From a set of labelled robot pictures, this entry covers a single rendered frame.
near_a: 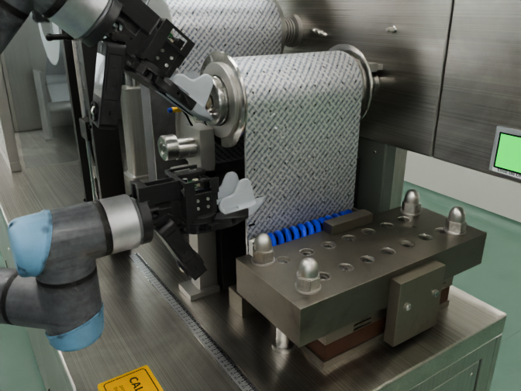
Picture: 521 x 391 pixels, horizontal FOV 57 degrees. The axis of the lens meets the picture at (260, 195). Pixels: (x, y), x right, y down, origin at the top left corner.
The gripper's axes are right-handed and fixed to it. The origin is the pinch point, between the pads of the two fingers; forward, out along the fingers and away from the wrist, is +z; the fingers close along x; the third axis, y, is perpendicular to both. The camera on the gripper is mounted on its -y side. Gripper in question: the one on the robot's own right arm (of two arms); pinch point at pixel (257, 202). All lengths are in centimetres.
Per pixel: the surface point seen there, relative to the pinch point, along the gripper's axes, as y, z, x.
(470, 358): -24.6, 24.9, -25.9
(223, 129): 11.6, -3.4, 4.1
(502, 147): 9.8, 29.4, -22.1
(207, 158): 6.4, -4.9, 7.1
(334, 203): -3.9, 16.6, -0.2
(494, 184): -84, 263, 108
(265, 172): 4.9, 1.5, -0.2
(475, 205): -103, 263, 118
